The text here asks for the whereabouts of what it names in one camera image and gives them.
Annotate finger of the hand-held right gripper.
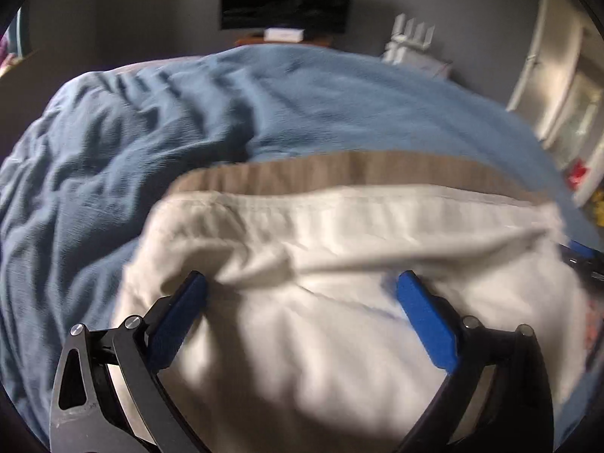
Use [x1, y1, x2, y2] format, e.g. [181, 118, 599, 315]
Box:
[559, 240, 604, 285]

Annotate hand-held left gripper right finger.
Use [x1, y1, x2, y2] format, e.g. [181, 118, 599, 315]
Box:
[396, 270, 554, 453]

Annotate small white box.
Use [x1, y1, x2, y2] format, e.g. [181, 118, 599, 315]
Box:
[263, 28, 305, 42]

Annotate white door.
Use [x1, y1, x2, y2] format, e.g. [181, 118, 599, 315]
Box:
[507, 0, 604, 156]

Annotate white router with antennas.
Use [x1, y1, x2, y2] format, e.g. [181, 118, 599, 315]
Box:
[383, 13, 439, 64]

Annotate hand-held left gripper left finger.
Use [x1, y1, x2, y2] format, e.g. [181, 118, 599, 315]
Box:
[49, 270, 211, 453]

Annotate red object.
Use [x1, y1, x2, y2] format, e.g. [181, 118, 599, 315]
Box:
[566, 163, 593, 190]

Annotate yellow object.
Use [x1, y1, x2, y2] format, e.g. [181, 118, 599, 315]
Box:
[587, 193, 604, 228]

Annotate white pillow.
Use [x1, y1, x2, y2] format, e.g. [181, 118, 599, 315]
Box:
[116, 151, 590, 453]

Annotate blue fleece blanket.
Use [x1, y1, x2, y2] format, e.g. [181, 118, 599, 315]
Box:
[0, 45, 604, 444]

